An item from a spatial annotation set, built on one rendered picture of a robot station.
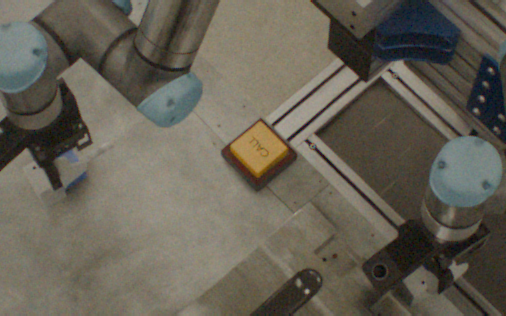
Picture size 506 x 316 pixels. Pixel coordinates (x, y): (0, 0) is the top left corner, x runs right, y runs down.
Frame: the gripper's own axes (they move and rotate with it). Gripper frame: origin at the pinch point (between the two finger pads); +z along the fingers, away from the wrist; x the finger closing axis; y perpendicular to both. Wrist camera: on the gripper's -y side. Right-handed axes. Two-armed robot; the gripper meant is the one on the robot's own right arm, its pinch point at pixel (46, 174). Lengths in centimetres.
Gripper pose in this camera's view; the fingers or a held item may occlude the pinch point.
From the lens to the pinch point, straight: 171.5
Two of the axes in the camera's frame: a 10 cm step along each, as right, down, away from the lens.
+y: 8.4, -4.9, 2.1
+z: 0.1, 4.1, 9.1
